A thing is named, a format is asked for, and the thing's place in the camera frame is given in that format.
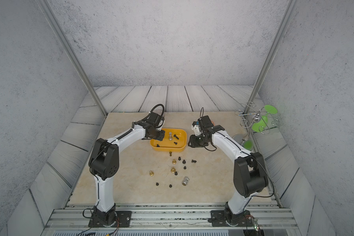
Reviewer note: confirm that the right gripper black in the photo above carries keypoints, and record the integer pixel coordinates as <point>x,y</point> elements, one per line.
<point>193,142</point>

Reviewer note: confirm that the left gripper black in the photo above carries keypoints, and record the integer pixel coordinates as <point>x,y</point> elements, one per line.
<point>161,137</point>

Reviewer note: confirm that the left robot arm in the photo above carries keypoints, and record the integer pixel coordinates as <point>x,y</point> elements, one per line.
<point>104,163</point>

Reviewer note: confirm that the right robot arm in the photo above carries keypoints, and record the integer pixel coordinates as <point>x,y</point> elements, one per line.
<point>249,176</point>

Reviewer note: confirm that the yellow plastic storage box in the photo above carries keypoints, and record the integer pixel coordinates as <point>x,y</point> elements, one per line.
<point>167,145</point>

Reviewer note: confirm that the silver rook chess piece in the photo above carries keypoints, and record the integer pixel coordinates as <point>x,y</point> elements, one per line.
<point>185,181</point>

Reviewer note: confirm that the metal cup tree stand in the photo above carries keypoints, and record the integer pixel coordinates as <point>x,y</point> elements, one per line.
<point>255,121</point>

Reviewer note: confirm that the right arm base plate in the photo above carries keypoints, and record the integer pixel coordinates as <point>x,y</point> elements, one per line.
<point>224,218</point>

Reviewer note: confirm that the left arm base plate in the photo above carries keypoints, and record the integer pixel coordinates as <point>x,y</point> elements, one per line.
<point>112,219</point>

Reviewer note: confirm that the right aluminium frame post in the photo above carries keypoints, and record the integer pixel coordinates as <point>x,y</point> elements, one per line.
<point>291,7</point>

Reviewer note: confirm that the aluminium frame post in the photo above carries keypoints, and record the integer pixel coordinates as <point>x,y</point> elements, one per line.
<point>291,7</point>
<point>55,26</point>

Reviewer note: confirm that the left aluminium frame post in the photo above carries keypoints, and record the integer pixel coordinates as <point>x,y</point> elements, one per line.
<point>55,26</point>

